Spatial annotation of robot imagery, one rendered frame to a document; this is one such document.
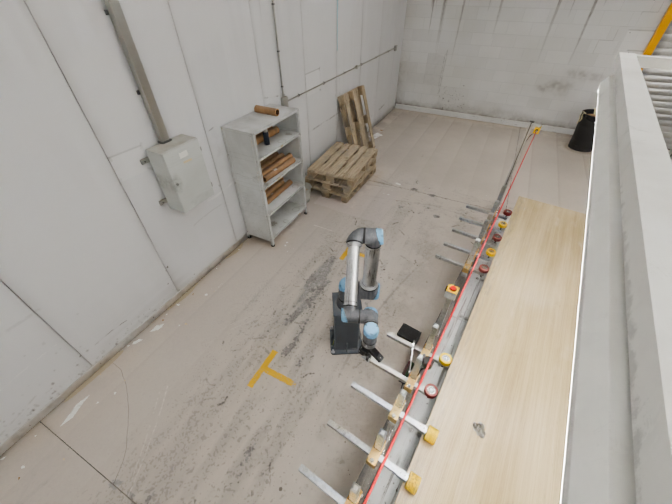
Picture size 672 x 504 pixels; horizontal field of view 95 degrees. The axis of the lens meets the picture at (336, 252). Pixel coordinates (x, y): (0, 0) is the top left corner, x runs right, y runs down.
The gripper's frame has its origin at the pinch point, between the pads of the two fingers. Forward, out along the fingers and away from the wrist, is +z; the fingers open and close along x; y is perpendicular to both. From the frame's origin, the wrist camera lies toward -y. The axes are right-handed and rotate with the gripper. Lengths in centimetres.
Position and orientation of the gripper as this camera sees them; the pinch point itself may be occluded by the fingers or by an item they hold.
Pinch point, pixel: (369, 360)
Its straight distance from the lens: 221.9
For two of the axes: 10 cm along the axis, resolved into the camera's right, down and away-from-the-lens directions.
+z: -0.1, 7.4, 6.8
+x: -5.5, 5.6, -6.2
